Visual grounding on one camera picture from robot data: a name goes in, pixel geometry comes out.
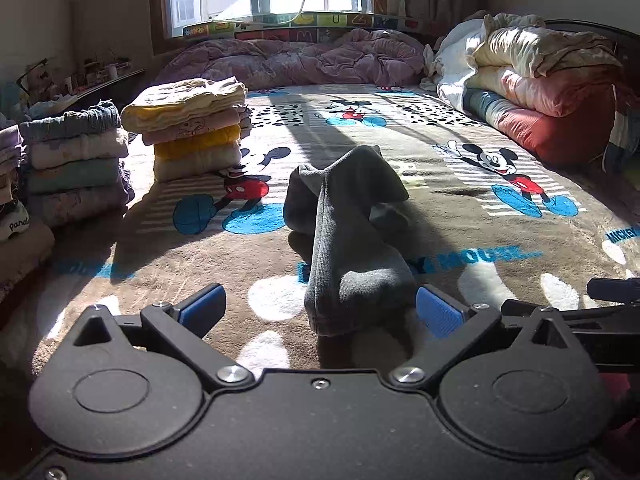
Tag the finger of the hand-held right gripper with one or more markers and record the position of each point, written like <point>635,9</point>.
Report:
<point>600,321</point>
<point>615,290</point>

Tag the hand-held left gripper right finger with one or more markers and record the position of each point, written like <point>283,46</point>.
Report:
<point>440,312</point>

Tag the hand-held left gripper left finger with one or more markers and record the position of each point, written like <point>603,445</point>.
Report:
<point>202,306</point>

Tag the dark grey garment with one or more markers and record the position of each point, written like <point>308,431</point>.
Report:
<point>350,260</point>

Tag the stack of yellow cream clothes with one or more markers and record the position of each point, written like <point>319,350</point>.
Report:
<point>195,125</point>

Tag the small grey folded clothes pile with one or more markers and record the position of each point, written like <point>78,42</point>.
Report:
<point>244,119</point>

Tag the stack of pastel folded clothes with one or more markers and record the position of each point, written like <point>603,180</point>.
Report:
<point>75,160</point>

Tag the cartoon mouse printed blanket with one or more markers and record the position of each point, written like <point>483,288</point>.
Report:
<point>450,240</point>

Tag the red striped quilt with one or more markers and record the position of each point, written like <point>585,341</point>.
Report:
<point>560,132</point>

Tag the pink quilt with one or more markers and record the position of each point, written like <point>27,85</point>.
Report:
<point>540,92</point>

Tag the cluttered side shelf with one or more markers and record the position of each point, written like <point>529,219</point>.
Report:
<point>90,85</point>

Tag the cream quilt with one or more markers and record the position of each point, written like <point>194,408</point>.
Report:
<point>540,50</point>

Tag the dark headboard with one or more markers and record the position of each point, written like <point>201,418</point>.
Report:
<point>590,27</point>

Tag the purple quilt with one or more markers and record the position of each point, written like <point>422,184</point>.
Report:
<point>300,60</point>

